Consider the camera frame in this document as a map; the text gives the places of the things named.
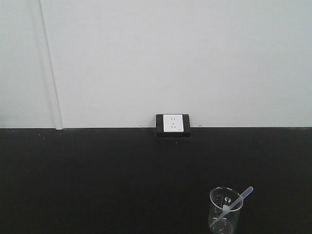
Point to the clear glass beaker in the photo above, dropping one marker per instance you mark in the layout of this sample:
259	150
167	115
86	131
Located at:
222	219

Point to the white power socket plate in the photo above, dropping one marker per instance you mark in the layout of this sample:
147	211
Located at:
173	123

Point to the clear plastic pipette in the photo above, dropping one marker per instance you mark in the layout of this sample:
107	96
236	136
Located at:
234	202

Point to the black socket mounting box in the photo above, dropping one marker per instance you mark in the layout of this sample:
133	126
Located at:
161	134

